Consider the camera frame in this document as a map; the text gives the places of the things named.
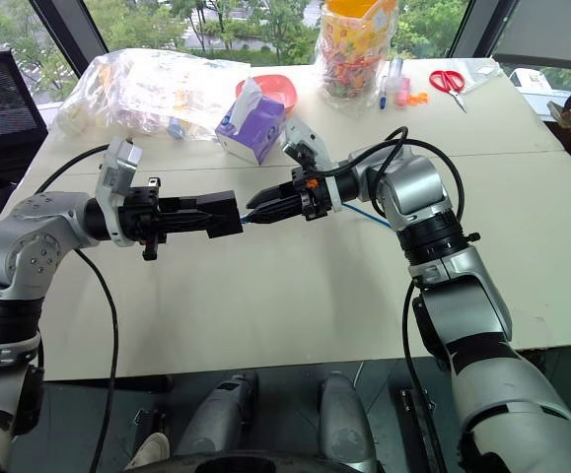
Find blue Ethernet cable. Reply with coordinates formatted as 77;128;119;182
239;200;395;231

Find pink plastic bowl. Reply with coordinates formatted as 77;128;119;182
235;74;298;114

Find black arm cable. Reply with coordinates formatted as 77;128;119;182
314;125;465;473
35;144;120;473

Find red scissors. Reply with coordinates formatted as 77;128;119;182
428;69;469;114

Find purple tissue box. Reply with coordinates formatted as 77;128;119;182
214;77;288;167

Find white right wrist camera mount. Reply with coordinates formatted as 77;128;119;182
280;116;344;215

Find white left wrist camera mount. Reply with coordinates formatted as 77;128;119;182
94;136;145;248

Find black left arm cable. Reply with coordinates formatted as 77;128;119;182
35;144;120;473

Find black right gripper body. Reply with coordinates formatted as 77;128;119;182
290;166;334;222

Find clear plastic bag with items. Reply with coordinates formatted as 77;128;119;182
54;48;252;143

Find silver rounded robot leg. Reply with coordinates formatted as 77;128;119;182
175;371;260;458
318;372;379;473

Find flat clear plastic bag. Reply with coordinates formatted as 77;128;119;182
454;58;506;96

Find white shoe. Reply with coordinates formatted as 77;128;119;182
125;432;172;470

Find dark window frame post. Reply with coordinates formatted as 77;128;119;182
28;0;111;76
447;0;494;59

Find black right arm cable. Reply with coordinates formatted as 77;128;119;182
314;125;465;473

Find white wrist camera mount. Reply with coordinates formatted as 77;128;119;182
280;116;344;215
94;136;145;248

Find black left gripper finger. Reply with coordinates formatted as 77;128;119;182
159;195;201;213
160;209;214;234

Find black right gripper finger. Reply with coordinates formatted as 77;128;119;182
252;199;307;227
246;182;300;210

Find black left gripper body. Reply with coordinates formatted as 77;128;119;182
116;176;169;262

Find small black box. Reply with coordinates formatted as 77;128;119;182
195;190;245;240

